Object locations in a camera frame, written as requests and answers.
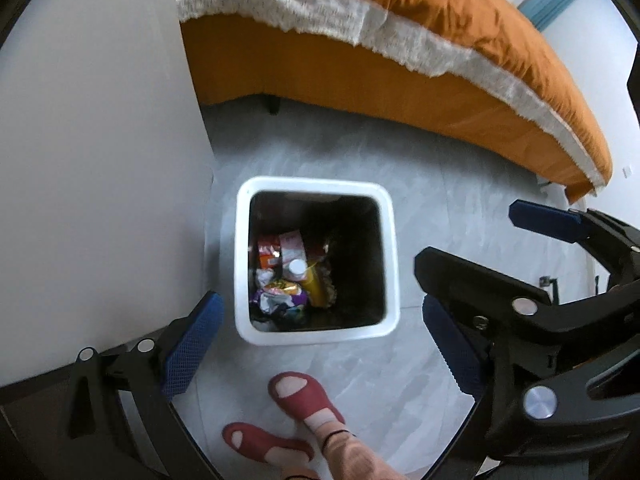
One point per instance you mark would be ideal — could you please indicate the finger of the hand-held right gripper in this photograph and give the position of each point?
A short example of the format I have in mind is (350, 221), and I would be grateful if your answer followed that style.
(500, 295)
(545, 220)

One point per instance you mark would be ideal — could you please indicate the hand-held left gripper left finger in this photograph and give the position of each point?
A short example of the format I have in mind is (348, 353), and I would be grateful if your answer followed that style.
(195, 345)

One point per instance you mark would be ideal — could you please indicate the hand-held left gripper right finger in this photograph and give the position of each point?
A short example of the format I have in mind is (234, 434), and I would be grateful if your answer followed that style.
(452, 347)

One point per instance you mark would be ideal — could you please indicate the white paper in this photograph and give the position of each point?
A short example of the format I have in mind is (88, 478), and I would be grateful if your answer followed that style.
(264, 276)

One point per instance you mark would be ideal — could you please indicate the purple snack wrapper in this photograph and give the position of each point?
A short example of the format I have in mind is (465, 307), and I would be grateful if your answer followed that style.
(299, 299)

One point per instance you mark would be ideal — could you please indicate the yellow snack wrapper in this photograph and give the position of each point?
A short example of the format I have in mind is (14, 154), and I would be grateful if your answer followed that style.
(316, 285)

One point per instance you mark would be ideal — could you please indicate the white square trash bin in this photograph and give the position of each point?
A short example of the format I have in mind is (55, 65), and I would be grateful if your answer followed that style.
(320, 185)

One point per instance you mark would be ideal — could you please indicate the red slipper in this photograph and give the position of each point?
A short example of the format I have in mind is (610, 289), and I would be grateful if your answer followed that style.
(250, 440)
(320, 402)

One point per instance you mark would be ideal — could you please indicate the person's leg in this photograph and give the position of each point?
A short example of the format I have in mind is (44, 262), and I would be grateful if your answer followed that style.
(360, 460)

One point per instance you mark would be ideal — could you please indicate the white desk side panel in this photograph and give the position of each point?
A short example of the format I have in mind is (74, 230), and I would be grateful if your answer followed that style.
(100, 185)

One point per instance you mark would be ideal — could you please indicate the orange bed base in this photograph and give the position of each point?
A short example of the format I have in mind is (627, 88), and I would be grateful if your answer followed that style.
(350, 80)

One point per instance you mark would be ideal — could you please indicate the black bed leg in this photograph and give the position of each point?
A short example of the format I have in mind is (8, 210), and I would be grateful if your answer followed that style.
(273, 105)

